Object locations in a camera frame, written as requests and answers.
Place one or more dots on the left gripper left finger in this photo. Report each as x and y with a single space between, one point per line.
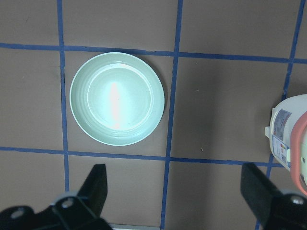
76 212

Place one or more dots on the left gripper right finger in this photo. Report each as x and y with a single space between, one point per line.
274 209

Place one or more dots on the white rice cooker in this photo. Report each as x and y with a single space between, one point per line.
287 134

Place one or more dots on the green plate near left arm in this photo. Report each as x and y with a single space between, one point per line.
117 99

